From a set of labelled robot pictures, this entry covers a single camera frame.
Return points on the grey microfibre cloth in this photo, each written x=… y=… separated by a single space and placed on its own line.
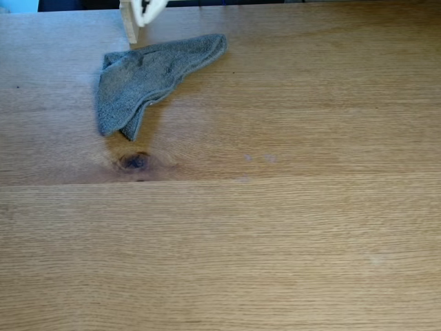
x=138 y=79

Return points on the light blue background object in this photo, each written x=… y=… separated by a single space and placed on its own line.
x=17 y=5

